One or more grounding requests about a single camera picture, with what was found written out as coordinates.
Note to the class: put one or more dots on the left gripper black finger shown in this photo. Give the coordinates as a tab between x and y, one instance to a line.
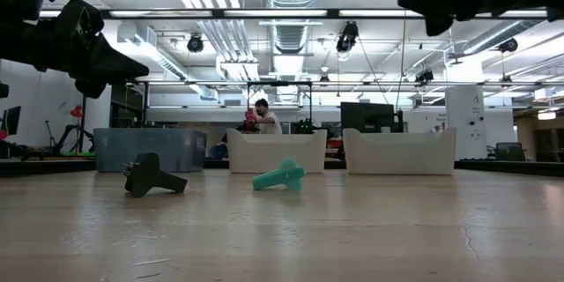
114	66

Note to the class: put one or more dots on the black staple remover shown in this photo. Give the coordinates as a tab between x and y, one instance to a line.
150	180

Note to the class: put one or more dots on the teal staple remover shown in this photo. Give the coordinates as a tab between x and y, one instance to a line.
277	178

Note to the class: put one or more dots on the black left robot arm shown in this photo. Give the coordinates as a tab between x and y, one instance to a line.
22	39

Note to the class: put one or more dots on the red lamp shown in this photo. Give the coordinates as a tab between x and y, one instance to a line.
77	111

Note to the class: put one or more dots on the dark translucent plastic bin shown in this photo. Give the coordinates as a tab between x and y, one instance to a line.
150	147

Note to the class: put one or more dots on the black monitor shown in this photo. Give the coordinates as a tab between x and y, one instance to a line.
365	116
12	120

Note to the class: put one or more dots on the white pillar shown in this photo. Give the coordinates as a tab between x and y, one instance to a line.
467	123

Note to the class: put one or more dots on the red object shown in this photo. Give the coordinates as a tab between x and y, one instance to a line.
250	120

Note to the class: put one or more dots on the dark office chair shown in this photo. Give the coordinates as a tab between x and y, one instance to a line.
510	152

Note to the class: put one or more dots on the white plastic bin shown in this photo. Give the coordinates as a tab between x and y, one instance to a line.
273	154
396	154

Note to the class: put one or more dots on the person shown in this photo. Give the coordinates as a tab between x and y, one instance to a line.
269	123

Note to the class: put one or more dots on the black hanging camera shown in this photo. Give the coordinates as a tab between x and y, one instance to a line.
348	36

